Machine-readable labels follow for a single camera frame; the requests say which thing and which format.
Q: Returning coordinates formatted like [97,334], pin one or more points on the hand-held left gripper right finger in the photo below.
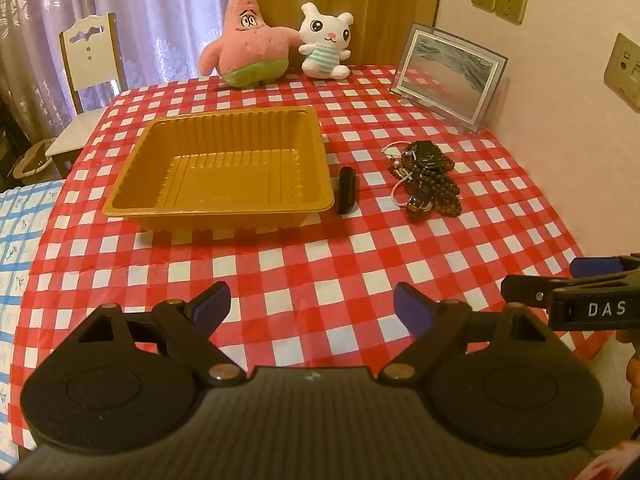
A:
[412,310]

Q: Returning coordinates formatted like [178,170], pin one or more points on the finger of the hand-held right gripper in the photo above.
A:
[525,289]
[595,266]

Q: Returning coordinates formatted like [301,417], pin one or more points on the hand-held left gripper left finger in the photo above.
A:
[210,304]

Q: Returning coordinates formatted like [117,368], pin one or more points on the gold plastic tray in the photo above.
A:
[225,175]

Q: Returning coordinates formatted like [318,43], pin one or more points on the small black case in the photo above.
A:
[346,190]

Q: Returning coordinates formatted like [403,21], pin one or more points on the black wristwatch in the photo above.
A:
[426,154]

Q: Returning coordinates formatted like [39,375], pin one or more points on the person's right hand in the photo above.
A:
[633,375]

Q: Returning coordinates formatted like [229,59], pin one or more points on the red checkered tablecloth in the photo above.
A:
[325,260]

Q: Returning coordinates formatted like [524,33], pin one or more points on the blue patterned bed sheet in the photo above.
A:
[20,240]

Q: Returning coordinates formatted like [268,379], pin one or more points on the woven basket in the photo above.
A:
[31,160]

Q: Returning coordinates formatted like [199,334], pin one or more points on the pink starfish plush toy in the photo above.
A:
[250,45]

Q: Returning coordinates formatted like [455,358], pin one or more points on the white wooden chair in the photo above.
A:
[92,50]

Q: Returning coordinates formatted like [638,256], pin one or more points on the white bunny plush toy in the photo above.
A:
[325,40]

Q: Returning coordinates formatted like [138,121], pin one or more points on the purple curtain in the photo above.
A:
[160,10]

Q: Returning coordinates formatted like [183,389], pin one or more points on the beige data wall socket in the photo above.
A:
[622,67]

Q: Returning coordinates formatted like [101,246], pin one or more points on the sand art picture frame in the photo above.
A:
[445,77]

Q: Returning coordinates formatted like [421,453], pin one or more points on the wooden wall panel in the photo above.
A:
[380,0]

